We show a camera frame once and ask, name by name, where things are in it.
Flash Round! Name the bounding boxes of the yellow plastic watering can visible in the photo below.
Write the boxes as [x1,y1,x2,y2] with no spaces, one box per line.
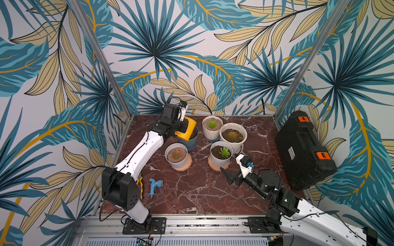
[175,116,197,141]

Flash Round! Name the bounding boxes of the white pot pink succulent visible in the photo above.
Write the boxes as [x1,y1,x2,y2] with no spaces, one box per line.
[165,143,192,172]

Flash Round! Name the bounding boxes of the small white pot green succulent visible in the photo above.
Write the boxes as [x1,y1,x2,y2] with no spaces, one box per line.
[208,141,234,172]

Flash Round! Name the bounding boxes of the large white pot yellow succulent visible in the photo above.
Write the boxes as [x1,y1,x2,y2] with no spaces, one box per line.
[219,123,247,154]

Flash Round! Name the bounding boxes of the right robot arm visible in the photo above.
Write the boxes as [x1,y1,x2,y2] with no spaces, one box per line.
[221,168,378,246]

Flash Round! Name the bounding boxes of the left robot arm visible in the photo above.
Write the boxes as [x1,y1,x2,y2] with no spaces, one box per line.
[102,117,197,224]

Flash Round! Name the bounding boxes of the blue pot red succulent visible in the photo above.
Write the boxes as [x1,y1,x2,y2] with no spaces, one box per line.
[178,127,199,152]

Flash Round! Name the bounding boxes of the white ribbed pot green succulent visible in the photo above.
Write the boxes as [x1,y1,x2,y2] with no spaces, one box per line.
[202,115,223,142]

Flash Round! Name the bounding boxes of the blue spray nozzle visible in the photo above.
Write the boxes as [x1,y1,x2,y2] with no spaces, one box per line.
[149,178,163,198]

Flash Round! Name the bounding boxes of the black tool case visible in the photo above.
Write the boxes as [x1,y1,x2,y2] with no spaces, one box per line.
[276,111,337,190]

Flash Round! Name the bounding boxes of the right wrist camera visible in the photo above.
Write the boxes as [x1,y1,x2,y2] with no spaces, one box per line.
[236,154,254,178]

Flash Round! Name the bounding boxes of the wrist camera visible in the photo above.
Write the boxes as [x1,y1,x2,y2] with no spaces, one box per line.
[236,154,254,178]
[162,100,188,122]

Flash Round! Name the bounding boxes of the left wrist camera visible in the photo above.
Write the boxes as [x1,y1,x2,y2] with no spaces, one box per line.
[162,100,188,122]

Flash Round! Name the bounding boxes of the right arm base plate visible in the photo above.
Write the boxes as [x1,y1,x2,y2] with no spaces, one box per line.
[244,216,284,234]

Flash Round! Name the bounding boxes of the yellow handled pliers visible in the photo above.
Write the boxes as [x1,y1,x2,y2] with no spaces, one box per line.
[136,177,143,199]

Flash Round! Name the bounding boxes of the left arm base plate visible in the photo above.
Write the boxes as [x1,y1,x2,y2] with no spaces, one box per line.
[122,217,167,235]

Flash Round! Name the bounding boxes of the aluminium front rail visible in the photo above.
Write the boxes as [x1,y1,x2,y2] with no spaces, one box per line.
[73,214,336,246]

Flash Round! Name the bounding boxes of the left aluminium frame post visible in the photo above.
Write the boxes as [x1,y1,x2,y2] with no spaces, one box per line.
[68,0,132,120]

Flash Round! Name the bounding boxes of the aluminium frame post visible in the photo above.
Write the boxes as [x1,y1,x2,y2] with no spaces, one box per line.
[274,0,350,126]
[68,0,132,120]

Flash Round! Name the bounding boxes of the right aluminium frame post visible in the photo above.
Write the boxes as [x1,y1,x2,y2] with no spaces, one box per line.
[274,0,350,126]

